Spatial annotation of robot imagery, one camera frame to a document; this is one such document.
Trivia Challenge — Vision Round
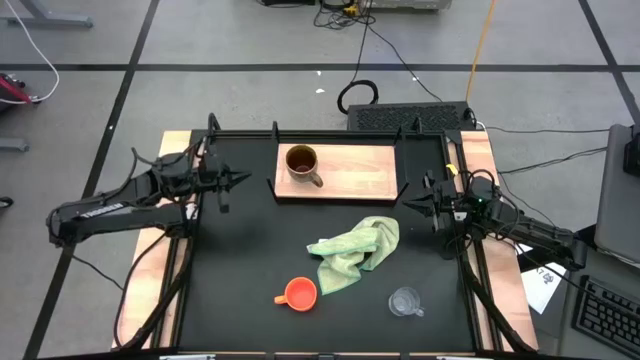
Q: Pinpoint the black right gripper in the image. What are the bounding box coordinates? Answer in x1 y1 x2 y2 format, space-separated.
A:
402 170 469 234

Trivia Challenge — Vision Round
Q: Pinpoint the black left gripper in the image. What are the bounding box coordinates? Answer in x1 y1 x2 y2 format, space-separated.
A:
197 152 253 214

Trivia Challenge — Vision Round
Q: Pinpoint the brown ceramic mug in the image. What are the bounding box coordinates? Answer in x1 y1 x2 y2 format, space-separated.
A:
284 144 325 189

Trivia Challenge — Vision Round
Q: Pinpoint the clear glass cup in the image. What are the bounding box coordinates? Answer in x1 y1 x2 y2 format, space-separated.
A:
388 286 426 318

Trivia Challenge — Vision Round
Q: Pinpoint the orange plastic cup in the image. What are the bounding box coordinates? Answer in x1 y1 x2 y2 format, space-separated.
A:
273 276 319 313

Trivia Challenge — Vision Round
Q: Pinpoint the green microfiber cloth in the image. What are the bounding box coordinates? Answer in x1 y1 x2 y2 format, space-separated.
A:
306 215 401 296

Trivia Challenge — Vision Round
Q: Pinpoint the white paper sheet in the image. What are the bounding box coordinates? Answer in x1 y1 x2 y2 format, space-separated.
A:
519 242 569 315

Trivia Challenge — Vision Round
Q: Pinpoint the grey office desk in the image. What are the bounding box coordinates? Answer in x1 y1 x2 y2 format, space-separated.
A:
557 123 640 360

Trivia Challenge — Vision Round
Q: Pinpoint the black computer keyboard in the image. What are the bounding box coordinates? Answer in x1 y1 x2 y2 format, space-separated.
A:
571 275 640 359

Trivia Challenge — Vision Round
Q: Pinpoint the black desktop device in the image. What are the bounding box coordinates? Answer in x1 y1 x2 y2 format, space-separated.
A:
622 124 640 177

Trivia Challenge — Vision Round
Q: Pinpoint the red equipment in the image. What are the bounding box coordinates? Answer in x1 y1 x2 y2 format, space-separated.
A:
0 73 34 106

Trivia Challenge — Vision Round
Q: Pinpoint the grey desk leg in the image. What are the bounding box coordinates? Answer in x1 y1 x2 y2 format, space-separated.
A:
0 0 95 29

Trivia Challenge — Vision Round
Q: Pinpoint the wooden shelf with black frame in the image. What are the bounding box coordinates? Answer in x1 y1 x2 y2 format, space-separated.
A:
267 142 409 204

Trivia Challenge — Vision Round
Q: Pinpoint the black aluminium table frame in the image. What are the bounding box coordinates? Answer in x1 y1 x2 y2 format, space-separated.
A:
112 112 539 354

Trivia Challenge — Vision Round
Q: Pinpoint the black coiled cable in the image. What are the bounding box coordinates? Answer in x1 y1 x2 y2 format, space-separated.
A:
336 79 380 115

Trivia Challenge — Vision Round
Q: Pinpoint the long black floor cable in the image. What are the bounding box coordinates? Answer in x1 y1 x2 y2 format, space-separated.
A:
367 24 445 104

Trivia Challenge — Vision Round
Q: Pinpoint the yellow cable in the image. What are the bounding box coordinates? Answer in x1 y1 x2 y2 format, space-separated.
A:
464 0 499 104

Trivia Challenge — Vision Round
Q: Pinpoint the tangled black cable bundle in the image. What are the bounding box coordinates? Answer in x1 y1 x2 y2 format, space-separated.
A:
312 0 377 30

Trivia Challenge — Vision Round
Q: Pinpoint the white cable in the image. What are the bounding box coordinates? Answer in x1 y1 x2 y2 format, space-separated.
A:
0 0 60 105

